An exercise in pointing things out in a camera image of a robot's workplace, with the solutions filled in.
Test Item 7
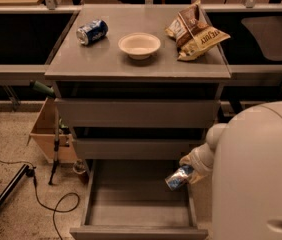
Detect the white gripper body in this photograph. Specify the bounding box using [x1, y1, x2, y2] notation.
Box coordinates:
[192, 143, 214, 176]

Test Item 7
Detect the grey top drawer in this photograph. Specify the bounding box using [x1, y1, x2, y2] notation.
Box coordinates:
[55, 98, 220, 128]

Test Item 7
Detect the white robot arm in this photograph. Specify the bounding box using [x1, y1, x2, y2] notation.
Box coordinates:
[180, 101, 282, 240]

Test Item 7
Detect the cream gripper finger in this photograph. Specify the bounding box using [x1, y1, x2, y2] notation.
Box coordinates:
[179, 154, 192, 166]
[189, 171, 203, 184]

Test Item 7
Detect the silver blue redbull can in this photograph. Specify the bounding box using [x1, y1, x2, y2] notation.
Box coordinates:
[165, 165, 194, 191]

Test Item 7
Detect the wooden box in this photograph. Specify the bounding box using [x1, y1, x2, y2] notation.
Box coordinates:
[30, 98, 77, 163]

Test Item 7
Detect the blue pepsi can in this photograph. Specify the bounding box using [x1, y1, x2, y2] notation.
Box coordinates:
[76, 19, 108, 45]

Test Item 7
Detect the grey middle drawer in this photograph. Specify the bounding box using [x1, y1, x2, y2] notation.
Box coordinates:
[73, 139, 203, 160]

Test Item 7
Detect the green handled tool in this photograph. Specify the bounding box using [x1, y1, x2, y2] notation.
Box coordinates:
[30, 81, 55, 98]

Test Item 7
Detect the grey bottom drawer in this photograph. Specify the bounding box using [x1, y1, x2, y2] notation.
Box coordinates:
[70, 160, 208, 240]

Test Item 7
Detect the grey drawer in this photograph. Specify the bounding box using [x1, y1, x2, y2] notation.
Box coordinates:
[70, 160, 208, 240]
[55, 98, 220, 128]
[73, 139, 203, 160]

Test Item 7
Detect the black floor cable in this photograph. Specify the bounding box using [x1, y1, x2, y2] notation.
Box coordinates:
[0, 150, 81, 240]

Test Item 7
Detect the grey drawer cabinet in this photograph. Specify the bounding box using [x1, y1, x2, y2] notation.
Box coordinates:
[46, 4, 230, 240]

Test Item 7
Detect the white paper bowl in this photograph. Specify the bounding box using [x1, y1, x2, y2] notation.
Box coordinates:
[118, 33, 161, 60]

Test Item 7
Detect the black stand leg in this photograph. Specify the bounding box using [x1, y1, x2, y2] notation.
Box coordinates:
[0, 164, 35, 232]

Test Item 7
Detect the small glass jar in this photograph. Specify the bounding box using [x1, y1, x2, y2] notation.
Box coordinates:
[73, 160, 88, 184]

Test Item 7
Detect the brown chip bag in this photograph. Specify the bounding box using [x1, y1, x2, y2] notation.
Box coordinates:
[165, 0, 230, 61]

